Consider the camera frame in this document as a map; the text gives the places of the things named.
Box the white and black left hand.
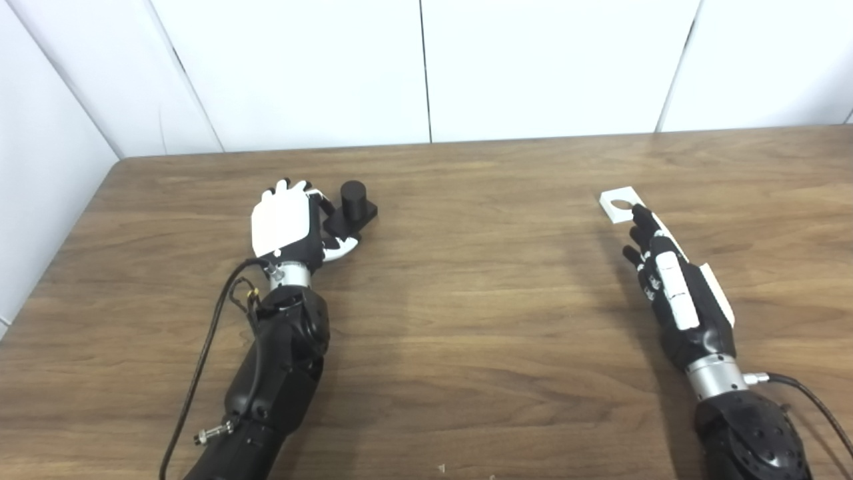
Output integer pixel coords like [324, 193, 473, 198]
[251, 178, 361, 269]

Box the white square piece with hole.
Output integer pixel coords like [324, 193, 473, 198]
[598, 187, 646, 224]

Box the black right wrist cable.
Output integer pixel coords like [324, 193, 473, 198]
[743, 372, 853, 457]

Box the white and black right hand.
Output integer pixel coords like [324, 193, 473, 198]
[622, 204, 737, 371]

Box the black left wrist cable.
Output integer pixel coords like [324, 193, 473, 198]
[159, 258, 271, 480]

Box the thin left wire, yellow tag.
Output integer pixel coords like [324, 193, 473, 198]
[229, 279, 262, 317]

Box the black peg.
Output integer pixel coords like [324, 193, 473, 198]
[323, 180, 379, 242]

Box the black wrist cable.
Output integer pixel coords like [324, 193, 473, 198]
[159, 258, 271, 480]
[743, 372, 853, 457]

